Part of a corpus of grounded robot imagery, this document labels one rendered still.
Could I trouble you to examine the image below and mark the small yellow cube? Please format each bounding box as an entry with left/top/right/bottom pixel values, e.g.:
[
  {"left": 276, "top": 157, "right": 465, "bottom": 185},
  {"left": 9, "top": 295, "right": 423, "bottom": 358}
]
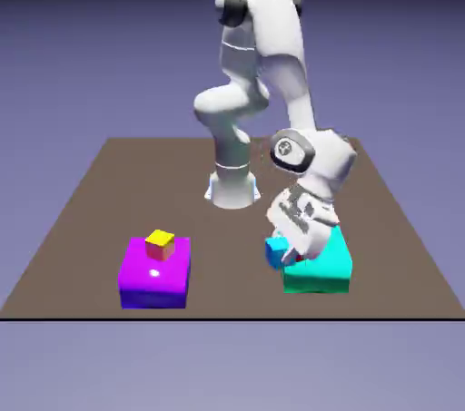
[{"left": 144, "top": 229, "right": 176, "bottom": 262}]

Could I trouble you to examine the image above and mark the large teal box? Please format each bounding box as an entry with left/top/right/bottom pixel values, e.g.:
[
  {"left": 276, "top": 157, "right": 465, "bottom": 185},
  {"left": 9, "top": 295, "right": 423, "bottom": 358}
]
[{"left": 282, "top": 224, "right": 353, "bottom": 295}]

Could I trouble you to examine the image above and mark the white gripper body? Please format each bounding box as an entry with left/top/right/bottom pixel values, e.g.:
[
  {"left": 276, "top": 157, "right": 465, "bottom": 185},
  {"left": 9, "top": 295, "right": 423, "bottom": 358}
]
[{"left": 265, "top": 183, "right": 341, "bottom": 260}]

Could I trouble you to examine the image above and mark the small blue cube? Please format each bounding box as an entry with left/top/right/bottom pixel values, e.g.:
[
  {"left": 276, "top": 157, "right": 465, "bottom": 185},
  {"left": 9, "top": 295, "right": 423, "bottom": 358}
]
[{"left": 264, "top": 235, "right": 291, "bottom": 271}]

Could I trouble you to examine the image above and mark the large magenta box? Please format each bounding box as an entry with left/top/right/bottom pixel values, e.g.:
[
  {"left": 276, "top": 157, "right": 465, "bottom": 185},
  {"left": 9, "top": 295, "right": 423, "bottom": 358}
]
[{"left": 117, "top": 236, "right": 192, "bottom": 309}]

